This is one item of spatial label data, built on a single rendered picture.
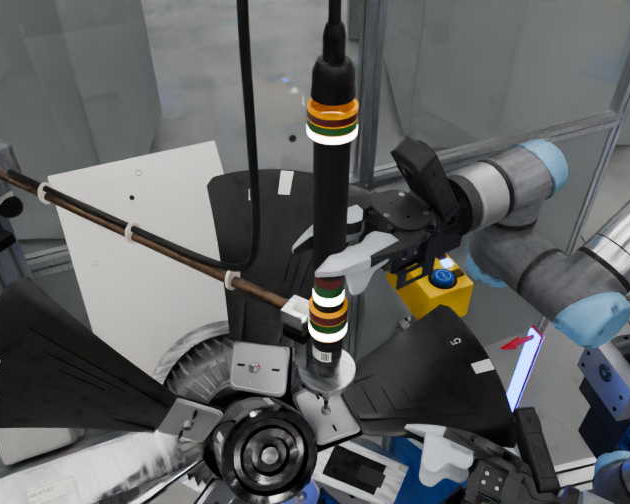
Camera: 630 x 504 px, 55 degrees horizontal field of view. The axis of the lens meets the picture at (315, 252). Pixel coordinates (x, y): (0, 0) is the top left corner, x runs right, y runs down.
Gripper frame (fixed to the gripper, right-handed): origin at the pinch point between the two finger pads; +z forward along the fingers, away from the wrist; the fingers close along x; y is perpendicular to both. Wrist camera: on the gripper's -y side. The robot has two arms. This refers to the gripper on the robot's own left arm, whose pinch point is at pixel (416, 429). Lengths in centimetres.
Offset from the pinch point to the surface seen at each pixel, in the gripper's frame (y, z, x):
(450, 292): -36.0, 7.4, 14.8
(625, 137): -288, -14, 139
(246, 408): 11.5, 17.7, -9.2
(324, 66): 0, 11, -50
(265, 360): 4.7, 19.4, -9.1
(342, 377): 3.3, 9.0, -10.8
